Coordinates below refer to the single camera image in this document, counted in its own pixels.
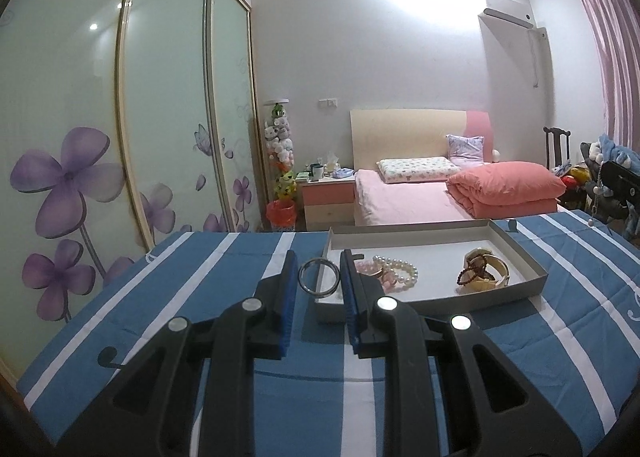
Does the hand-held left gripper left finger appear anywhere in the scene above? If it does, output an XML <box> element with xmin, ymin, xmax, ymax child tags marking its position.
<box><xmin>62</xmin><ymin>249</ymin><xmax>298</xmax><ymax>457</ymax></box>

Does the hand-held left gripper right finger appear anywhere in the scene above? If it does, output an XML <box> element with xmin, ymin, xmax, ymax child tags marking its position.
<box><xmin>340</xmin><ymin>249</ymin><xmax>583</xmax><ymax>457</ymax></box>

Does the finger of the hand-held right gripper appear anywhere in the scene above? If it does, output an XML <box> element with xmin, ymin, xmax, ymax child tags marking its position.
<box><xmin>601</xmin><ymin>160</ymin><xmax>640</xmax><ymax>202</ymax></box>

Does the silver bangle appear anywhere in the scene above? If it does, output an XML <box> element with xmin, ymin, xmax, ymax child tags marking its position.
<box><xmin>298</xmin><ymin>257</ymin><xmax>346</xmax><ymax>299</ymax></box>

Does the thin chain necklace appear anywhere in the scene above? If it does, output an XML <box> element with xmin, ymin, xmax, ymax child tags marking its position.
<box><xmin>589</xmin><ymin>172</ymin><xmax>602</xmax><ymax>229</ymax></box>

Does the pink bead bracelet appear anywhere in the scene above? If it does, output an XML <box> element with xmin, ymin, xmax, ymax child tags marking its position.
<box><xmin>355</xmin><ymin>258</ymin><xmax>398</xmax><ymax>288</ymax></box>

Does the white pearl bracelet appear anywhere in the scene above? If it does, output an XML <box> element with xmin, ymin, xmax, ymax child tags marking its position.
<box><xmin>372</xmin><ymin>255</ymin><xmax>420</xmax><ymax>285</ymax></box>

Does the grey cardboard tray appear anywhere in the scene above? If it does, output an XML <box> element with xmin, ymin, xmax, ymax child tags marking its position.
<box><xmin>314</xmin><ymin>218</ymin><xmax>550</xmax><ymax>324</ymax></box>

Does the dark red bead bracelet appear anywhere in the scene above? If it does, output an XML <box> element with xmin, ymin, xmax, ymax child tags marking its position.
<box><xmin>456</xmin><ymin>249</ymin><xmax>496</xmax><ymax>286</ymax></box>

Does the cream wrist watch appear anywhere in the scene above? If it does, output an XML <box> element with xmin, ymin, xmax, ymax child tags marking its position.
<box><xmin>462</xmin><ymin>247</ymin><xmax>512</xmax><ymax>293</ymax></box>

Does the colourful toy pile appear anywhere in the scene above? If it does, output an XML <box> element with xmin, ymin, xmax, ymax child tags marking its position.
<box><xmin>555</xmin><ymin>164</ymin><xmax>586</xmax><ymax>210</ymax></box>

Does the dark wooden chair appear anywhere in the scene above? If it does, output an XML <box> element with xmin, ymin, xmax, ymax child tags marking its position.
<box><xmin>543</xmin><ymin>126</ymin><xmax>572</xmax><ymax>172</ymax></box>

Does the red trash bin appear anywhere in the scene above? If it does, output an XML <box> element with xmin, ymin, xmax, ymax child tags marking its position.
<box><xmin>265</xmin><ymin>199</ymin><xmax>296</xmax><ymax>233</ymax></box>

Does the blue white striped blanket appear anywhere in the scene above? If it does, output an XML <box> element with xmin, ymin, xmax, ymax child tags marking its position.
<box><xmin>15</xmin><ymin>209</ymin><xmax>640</xmax><ymax>457</ymax></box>

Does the pink and cream nightstand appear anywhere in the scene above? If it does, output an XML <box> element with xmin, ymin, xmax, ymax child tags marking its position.
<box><xmin>299</xmin><ymin>172</ymin><xmax>357</xmax><ymax>232</ymax></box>

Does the pink sheeted bed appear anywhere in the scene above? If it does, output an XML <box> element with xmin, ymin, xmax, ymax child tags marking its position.
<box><xmin>352</xmin><ymin>169</ymin><xmax>573</xmax><ymax>228</ymax></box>

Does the folded pink quilt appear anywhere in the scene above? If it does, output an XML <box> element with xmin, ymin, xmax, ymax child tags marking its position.
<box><xmin>445</xmin><ymin>162</ymin><xmax>567</xmax><ymax>219</ymax></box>

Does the pink curtain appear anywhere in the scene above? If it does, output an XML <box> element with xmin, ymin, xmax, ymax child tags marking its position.
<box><xmin>567</xmin><ymin>0</ymin><xmax>640</xmax><ymax>148</ymax></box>

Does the white printed pillow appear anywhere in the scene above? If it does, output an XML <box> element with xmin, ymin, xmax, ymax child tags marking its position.
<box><xmin>376</xmin><ymin>156</ymin><xmax>460</xmax><ymax>184</ymax></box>

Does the white air conditioner pipe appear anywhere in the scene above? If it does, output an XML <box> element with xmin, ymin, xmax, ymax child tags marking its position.
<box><xmin>527</xmin><ymin>27</ymin><xmax>547</xmax><ymax>88</ymax></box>

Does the column of plush toys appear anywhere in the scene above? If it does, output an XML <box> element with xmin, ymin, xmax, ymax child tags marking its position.
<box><xmin>263</xmin><ymin>99</ymin><xmax>296</xmax><ymax>200</ymax></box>

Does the purple pillow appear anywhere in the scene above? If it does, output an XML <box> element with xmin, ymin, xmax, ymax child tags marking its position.
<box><xmin>445</xmin><ymin>134</ymin><xmax>486</xmax><ymax>168</ymax></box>

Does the cream and pink headboard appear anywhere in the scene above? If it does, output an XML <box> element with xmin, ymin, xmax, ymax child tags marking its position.
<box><xmin>349</xmin><ymin>108</ymin><xmax>493</xmax><ymax>172</ymax></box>

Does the white air conditioner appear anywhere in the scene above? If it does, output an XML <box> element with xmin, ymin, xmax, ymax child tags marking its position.
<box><xmin>477</xmin><ymin>0</ymin><xmax>535</xmax><ymax>30</ymax></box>

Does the floral sliding door wardrobe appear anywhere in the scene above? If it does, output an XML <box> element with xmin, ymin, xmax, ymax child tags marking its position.
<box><xmin>0</xmin><ymin>0</ymin><xmax>271</xmax><ymax>378</ymax></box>

